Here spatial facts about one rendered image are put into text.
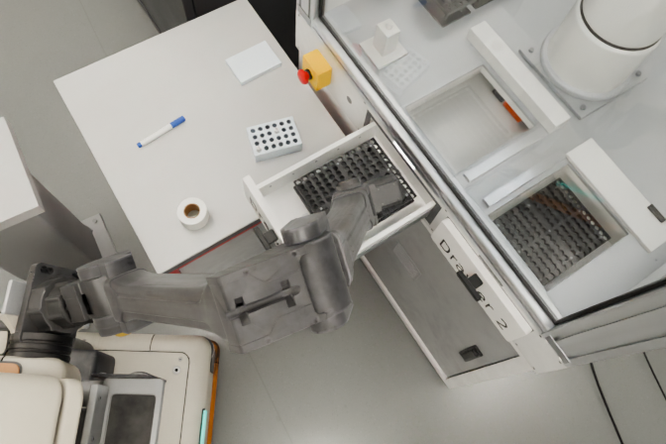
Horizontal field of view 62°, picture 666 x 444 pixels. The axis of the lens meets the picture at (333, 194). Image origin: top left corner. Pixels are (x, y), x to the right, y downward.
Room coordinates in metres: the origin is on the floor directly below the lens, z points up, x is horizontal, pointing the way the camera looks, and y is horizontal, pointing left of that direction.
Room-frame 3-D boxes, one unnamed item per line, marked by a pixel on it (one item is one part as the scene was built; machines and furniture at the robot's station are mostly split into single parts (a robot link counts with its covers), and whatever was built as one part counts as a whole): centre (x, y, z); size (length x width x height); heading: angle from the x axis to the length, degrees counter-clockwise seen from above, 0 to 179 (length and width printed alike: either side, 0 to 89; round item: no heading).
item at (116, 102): (0.69, 0.36, 0.38); 0.62 x 0.58 x 0.76; 42
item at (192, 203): (0.42, 0.32, 0.78); 0.07 x 0.07 x 0.04
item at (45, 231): (0.40, 0.89, 0.38); 0.30 x 0.30 x 0.76; 38
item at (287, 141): (0.66, 0.17, 0.78); 0.12 x 0.08 x 0.04; 118
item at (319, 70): (0.82, 0.10, 0.88); 0.07 x 0.05 x 0.07; 42
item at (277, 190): (0.51, -0.05, 0.86); 0.40 x 0.26 x 0.06; 132
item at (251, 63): (0.88, 0.28, 0.77); 0.13 x 0.09 x 0.02; 133
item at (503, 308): (0.36, -0.35, 0.87); 0.29 x 0.02 x 0.11; 42
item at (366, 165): (0.51, -0.05, 0.87); 0.22 x 0.18 x 0.06; 132
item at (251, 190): (0.37, 0.10, 0.87); 0.29 x 0.02 x 0.11; 42
